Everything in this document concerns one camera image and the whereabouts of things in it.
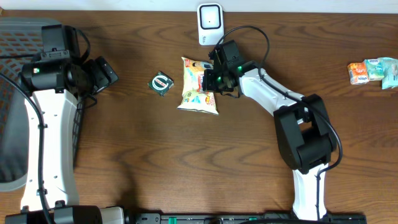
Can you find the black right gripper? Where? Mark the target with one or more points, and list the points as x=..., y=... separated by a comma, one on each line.
x=206, y=84

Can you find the green Kleenex tissue pack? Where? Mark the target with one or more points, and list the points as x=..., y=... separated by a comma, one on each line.
x=374, y=69

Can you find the orange Kleenex tissue pack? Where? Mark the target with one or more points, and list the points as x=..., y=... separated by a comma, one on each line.
x=358, y=73

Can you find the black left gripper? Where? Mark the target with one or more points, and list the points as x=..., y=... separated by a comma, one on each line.
x=94, y=76

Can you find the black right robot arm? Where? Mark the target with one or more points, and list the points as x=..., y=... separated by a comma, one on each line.
x=305, y=136

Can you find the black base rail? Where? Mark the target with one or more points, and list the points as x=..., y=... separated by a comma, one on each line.
x=269, y=217

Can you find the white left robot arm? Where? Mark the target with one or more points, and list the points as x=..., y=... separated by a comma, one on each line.
x=55, y=85

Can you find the mint green wipes pack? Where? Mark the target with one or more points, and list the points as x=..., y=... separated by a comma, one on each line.
x=389, y=66

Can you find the green white small pack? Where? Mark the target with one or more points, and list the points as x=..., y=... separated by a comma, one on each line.
x=161, y=83

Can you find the yellow wet wipes pack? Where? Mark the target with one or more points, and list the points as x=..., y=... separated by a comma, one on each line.
x=194, y=98

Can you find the dark grey plastic basket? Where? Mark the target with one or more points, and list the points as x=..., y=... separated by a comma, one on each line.
x=20, y=39

